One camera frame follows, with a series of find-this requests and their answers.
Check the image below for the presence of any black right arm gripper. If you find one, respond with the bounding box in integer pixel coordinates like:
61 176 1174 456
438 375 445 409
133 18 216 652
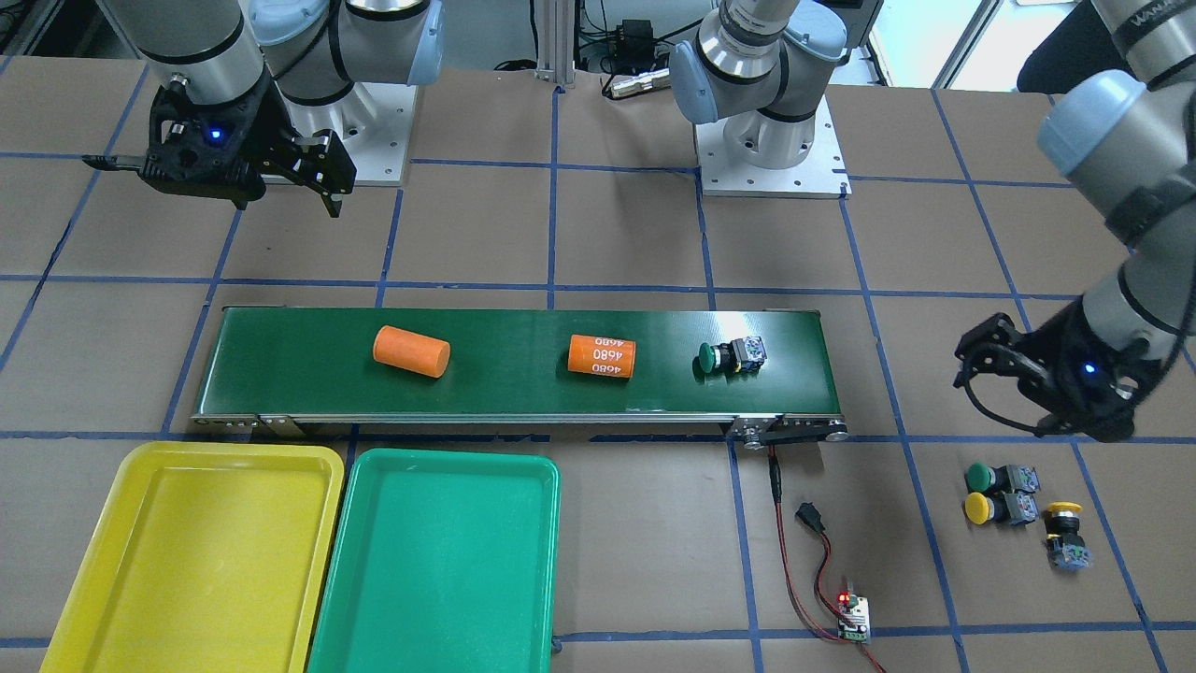
83 79 356 218

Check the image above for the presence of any green conveyor belt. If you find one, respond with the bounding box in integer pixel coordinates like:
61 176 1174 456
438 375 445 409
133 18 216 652
193 307 848 447

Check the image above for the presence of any yellow push button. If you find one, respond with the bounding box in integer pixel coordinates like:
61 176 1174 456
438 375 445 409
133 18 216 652
962 492 1039 525
1044 501 1092 573

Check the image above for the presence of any aluminium frame post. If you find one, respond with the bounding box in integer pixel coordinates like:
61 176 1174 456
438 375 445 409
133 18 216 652
533 1 579 90

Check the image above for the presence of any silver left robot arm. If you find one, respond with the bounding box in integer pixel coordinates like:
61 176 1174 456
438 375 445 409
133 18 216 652
212 71 1123 454

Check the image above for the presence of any yellow push button front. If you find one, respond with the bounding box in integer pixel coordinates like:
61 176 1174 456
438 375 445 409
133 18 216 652
1044 501 1092 573

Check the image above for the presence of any plain orange cylinder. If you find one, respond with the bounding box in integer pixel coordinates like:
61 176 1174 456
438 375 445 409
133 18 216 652
372 325 451 379

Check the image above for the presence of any yellow push button rear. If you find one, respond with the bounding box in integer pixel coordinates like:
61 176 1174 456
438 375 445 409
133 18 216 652
962 492 1039 525

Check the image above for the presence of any small controller circuit board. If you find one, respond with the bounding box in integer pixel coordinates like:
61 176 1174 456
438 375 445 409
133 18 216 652
837 591 872 646

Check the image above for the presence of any red black wire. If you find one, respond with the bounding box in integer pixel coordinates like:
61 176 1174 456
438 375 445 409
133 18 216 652
765 447 889 673

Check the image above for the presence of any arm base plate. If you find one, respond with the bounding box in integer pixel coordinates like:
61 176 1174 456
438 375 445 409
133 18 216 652
286 82 422 186
692 97 853 198

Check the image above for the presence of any green push button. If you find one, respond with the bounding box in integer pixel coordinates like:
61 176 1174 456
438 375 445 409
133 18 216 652
696 336 765 375
962 463 1041 495

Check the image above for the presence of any yellow plastic tray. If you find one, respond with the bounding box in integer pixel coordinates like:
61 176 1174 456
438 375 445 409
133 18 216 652
41 440 344 672

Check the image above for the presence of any orange cylinder with label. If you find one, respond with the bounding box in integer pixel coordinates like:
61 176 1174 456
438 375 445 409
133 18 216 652
565 334 637 379

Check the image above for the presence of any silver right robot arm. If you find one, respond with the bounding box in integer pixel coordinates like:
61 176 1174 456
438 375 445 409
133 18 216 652
84 1 445 218

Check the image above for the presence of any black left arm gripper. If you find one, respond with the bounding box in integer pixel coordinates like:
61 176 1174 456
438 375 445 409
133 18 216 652
953 299 1167 443

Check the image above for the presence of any green plastic tray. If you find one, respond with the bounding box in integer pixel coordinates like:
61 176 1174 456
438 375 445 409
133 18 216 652
307 448 561 672

